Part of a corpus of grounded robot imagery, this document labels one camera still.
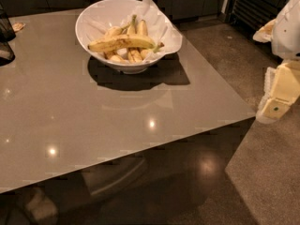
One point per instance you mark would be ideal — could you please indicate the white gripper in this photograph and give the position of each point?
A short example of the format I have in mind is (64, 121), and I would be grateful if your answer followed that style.
(288, 37)

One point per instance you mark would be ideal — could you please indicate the large yellow banana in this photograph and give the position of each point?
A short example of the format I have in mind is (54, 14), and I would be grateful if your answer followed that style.
(106, 44)

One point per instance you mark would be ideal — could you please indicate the small banana lower middle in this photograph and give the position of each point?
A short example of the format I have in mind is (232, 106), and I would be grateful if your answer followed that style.
(134, 55)

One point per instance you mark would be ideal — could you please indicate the small banana upper left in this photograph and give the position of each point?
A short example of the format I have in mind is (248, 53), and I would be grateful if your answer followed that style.
(116, 30)

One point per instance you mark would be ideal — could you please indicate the white ceramic bowl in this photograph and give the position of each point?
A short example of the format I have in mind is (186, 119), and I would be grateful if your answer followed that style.
(95, 21)

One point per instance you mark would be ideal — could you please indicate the black appliance with vents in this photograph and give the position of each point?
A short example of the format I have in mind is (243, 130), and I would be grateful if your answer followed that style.
(253, 13)

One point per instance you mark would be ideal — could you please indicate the white paper liner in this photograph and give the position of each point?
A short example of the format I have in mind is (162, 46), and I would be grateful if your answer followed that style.
(160, 28)

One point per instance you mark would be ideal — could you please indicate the small crumpled wrapper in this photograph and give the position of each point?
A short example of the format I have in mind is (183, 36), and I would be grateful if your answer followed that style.
(18, 26)

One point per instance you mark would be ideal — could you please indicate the black mesh container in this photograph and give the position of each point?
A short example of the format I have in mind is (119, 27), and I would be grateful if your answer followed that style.
(6, 35)

